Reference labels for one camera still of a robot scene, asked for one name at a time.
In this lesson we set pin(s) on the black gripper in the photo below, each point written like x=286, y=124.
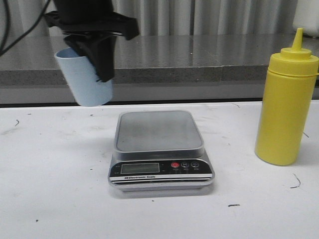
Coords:
x=82, y=17

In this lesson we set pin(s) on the light blue plastic cup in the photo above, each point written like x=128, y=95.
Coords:
x=82, y=79

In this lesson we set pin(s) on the grey stone counter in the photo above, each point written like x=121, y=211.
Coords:
x=200, y=68

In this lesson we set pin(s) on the silver digital kitchen scale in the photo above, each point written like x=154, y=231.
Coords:
x=159, y=150

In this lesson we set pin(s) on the white container on counter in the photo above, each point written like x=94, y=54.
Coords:
x=307, y=17

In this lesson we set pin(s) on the grey pleated curtain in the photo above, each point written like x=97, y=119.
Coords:
x=176, y=17

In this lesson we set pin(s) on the yellow squeeze bottle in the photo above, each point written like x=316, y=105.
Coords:
x=289, y=87

